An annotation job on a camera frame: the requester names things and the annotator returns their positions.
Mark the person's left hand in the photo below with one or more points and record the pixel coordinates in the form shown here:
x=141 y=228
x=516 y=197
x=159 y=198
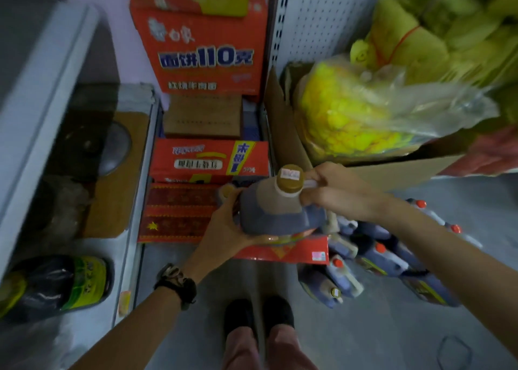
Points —
x=216 y=240

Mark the person's right hand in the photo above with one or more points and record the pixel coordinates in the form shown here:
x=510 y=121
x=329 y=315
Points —
x=348 y=193

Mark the person's right thumb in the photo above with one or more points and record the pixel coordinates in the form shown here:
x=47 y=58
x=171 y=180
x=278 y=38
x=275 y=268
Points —
x=309 y=198

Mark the person's left thumb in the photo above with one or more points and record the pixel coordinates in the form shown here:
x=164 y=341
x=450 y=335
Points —
x=231 y=202

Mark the dark sauce jug brown cap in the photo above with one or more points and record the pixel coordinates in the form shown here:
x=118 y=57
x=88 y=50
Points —
x=275 y=212

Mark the person's right forearm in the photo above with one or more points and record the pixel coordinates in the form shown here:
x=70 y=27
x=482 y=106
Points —
x=453 y=268

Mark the person's left forearm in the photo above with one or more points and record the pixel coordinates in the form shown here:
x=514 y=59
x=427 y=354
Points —
x=133 y=329

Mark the dark red patterned box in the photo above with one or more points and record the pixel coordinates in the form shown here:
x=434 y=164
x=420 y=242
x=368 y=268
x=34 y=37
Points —
x=178 y=212

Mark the flat red box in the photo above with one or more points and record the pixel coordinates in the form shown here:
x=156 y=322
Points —
x=299 y=252

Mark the red carton yellow label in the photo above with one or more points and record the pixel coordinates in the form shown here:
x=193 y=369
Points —
x=194 y=159

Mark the open cardboard box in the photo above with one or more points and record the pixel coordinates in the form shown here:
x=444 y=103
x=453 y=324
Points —
x=283 y=139

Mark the clear bag of yellow goods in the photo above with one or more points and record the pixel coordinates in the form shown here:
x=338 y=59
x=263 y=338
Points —
x=348 y=115

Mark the brown cardboard box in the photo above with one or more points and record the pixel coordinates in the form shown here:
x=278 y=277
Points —
x=202 y=115

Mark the cluster of sauce jugs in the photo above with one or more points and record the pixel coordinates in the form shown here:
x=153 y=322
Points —
x=380 y=256

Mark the black wrist watch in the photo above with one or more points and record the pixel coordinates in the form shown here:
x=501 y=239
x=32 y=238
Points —
x=178 y=284

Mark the brown wooden board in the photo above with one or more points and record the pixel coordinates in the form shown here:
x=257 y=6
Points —
x=121 y=195

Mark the person's left black shoe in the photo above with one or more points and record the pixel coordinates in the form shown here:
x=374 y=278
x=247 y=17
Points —
x=239 y=315

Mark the person's black shoe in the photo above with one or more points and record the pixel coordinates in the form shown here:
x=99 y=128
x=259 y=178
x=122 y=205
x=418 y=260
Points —
x=279 y=311
x=239 y=315

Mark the person's right black shoe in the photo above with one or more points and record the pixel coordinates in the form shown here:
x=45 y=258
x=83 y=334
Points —
x=279 y=311

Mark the dark round lid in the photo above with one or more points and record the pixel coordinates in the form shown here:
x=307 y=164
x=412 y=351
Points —
x=115 y=151

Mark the yellow tag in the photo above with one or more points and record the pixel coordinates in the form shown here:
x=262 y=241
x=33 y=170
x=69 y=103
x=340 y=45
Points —
x=124 y=303

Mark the person's left leg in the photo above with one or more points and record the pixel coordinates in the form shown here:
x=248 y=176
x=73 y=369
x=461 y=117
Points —
x=242 y=351

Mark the person's leg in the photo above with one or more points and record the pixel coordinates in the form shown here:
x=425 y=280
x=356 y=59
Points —
x=289 y=349
x=242 y=351

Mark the person's right leg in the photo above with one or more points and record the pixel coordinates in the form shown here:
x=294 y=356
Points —
x=289 y=349

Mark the large orange carton blue print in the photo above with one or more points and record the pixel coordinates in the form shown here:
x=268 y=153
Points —
x=202 y=46

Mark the crumpled clear plastic bag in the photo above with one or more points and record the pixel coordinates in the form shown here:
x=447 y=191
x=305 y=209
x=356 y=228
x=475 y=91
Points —
x=60 y=212

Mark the white pegboard shelf panel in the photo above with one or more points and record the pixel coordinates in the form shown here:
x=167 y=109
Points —
x=323 y=17

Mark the dark bottle green label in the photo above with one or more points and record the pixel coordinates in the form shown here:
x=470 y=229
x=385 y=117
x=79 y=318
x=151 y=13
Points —
x=52 y=284

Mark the white chest freezer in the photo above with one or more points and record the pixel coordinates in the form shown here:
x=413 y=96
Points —
x=36 y=111

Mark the pile of yellow paper bundles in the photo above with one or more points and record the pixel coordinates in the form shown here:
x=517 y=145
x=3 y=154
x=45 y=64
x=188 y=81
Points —
x=457 y=26

